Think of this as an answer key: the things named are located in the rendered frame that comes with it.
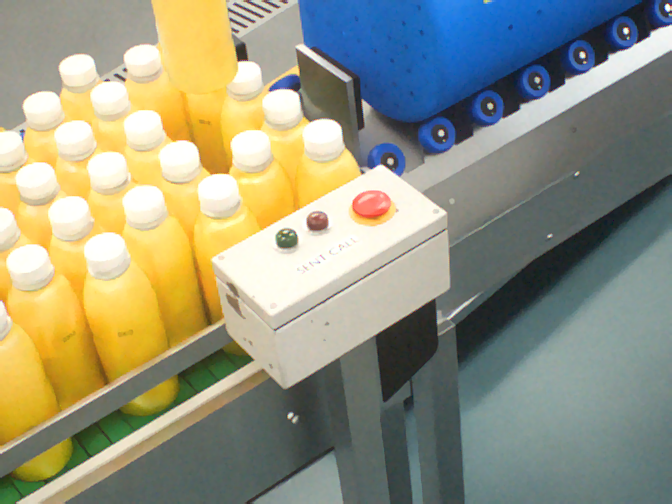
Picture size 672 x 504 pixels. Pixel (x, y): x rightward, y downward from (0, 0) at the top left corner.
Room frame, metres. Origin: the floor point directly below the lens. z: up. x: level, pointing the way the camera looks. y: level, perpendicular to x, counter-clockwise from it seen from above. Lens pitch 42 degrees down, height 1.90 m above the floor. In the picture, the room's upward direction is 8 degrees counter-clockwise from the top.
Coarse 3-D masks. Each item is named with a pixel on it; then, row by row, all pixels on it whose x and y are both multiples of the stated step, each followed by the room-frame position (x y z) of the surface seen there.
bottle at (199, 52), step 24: (168, 0) 1.09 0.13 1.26; (192, 0) 1.08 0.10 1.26; (216, 0) 1.10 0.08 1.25; (168, 24) 1.09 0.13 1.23; (192, 24) 1.08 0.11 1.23; (216, 24) 1.09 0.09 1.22; (168, 48) 1.09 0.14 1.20; (192, 48) 1.08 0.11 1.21; (216, 48) 1.09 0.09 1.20; (168, 72) 1.10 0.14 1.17; (192, 72) 1.08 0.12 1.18; (216, 72) 1.09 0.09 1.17
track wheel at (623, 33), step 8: (616, 16) 1.38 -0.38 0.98; (624, 16) 1.38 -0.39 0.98; (608, 24) 1.37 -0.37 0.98; (616, 24) 1.37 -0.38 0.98; (624, 24) 1.37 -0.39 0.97; (632, 24) 1.37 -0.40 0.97; (608, 32) 1.36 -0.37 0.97; (616, 32) 1.36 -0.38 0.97; (624, 32) 1.36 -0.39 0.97; (632, 32) 1.37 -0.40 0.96; (608, 40) 1.36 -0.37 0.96; (616, 40) 1.35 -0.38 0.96; (624, 40) 1.36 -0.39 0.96; (632, 40) 1.36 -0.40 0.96; (616, 48) 1.35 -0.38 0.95; (624, 48) 1.35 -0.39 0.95
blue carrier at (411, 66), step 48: (336, 0) 1.33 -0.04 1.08; (384, 0) 1.25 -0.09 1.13; (432, 0) 1.19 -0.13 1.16; (480, 0) 1.21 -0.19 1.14; (528, 0) 1.24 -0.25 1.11; (576, 0) 1.27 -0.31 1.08; (624, 0) 1.33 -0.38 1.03; (336, 48) 1.34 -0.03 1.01; (384, 48) 1.26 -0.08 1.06; (432, 48) 1.18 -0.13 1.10; (480, 48) 1.20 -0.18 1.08; (528, 48) 1.25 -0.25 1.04; (384, 96) 1.27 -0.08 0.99; (432, 96) 1.19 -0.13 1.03
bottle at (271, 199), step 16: (272, 160) 1.05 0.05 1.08; (240, 176) 1.04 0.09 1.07; (256, 176) 1.04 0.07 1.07; (272, 176) 1.04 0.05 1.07; (288, 176) 1.06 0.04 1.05; (240, 192) 1.03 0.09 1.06; (256, 192) 1.03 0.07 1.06; (272, 192) 1.03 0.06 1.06; (288, 192) 1.04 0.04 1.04; (256, 208) 1.02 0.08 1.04; (272, 208) 1.03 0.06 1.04; (288, 208) 1.04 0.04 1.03; (272, 224) 1.02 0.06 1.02
